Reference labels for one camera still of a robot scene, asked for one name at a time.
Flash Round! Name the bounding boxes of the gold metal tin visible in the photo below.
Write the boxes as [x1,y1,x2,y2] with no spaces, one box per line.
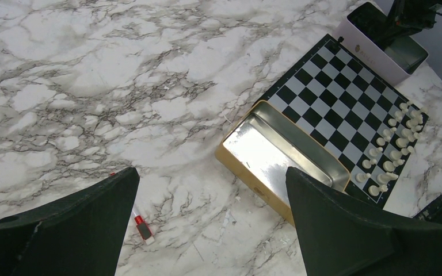
[215,101,350,225]

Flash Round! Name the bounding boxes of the white box of black pieces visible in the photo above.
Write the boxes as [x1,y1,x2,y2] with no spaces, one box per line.
[331,2,429,86]

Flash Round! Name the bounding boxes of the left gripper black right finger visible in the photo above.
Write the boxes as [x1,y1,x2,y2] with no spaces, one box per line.
[285,167,442,275]

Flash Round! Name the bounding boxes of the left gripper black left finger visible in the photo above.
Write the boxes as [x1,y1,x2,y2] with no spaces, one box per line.
[0,167,140,275]

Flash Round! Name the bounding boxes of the black white chessboard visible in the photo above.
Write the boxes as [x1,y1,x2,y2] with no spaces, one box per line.
[261,34,429,208]

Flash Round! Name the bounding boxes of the small red white marker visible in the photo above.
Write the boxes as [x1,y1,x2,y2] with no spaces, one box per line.
[132,206,155,245]

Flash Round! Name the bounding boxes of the white chess piece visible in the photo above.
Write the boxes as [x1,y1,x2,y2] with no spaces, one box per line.
[389,146,415,160]
[376,172,399,185]
[395,132,421,148]
[383,159,405,173]
[368,185,388,197]
[355,172,371,183]

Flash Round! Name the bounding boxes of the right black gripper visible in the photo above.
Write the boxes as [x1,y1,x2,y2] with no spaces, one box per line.
[377,0,442,48]

